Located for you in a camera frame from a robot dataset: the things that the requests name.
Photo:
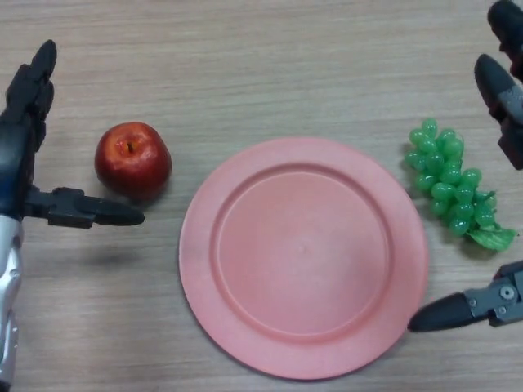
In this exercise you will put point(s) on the pink round plate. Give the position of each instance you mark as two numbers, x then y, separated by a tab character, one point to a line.
304	261

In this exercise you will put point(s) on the red apple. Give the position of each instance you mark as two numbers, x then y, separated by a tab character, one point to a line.
130	165

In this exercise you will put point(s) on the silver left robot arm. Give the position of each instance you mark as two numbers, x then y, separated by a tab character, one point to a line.
8	286

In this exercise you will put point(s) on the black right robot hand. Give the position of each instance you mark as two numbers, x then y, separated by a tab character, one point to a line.
496	85

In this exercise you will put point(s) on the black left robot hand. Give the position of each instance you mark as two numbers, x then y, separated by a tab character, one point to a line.
16	163

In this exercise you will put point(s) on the green grape bunch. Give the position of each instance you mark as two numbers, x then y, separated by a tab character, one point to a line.
445	179

